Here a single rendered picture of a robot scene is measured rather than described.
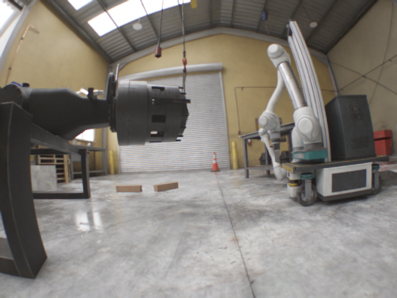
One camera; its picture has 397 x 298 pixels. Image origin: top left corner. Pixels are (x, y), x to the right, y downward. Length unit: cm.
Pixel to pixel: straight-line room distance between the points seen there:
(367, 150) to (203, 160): 593
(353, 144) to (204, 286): 137
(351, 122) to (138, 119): 164
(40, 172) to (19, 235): 274
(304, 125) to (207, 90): 643
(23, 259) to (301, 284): 93
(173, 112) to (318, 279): 128
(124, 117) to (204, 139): 569
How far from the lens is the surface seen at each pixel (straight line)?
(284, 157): 559
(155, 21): 819
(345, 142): 148
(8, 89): 169
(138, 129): 126
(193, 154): 672
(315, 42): 1025
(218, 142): 674
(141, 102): 124
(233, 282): 62
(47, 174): 351
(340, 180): 138
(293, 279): 64
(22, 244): 74
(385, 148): 731
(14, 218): 71
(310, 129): 110
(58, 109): 146
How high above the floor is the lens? 41
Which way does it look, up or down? 4 degrees up
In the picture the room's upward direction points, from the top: 3 degrees counter-clockwise
